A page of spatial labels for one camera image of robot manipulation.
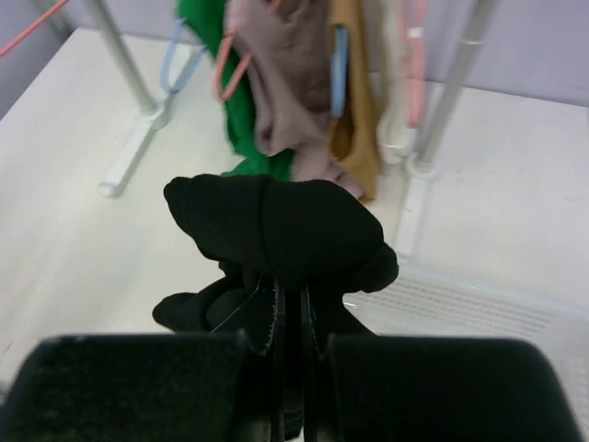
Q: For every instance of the white tank top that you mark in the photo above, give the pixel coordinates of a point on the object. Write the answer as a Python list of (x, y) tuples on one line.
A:
[(394, 134)]

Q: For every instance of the green tank top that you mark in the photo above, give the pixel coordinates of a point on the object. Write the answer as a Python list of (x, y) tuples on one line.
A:
[(206, 20)]

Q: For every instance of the pink tank top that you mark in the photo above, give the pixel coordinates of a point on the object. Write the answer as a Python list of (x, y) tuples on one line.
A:
[(289, 77)]

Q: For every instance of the pink hanger of white top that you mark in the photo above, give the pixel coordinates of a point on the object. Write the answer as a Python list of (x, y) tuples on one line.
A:
[(414, 60)]

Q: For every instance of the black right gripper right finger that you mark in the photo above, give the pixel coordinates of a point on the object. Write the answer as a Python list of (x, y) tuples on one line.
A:
[(362, 387)]

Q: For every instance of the pink wire hanger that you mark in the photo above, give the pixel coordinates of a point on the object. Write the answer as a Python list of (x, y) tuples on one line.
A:
[(56, 7)]

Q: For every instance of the blue hanger of brown top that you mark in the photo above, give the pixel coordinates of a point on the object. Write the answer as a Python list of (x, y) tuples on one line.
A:
[(338, 70)]

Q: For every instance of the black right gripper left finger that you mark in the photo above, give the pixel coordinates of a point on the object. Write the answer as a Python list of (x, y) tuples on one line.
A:
[(226, 385)]

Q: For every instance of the white laundry basket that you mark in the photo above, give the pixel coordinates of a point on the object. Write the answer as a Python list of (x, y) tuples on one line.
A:
[(426, 302)]

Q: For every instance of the brown tank top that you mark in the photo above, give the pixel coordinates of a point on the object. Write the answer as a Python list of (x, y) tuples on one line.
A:
[(352, 136)]

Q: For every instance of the white clothes rack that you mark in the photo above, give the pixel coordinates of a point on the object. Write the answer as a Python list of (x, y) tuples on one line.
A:
[(420, 167)]

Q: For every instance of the black tank top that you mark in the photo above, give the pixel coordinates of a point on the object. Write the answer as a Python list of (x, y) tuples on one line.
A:
[(267, 234)]

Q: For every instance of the blue wire hanger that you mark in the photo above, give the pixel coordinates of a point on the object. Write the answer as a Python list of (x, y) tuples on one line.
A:
[(177, 60)]

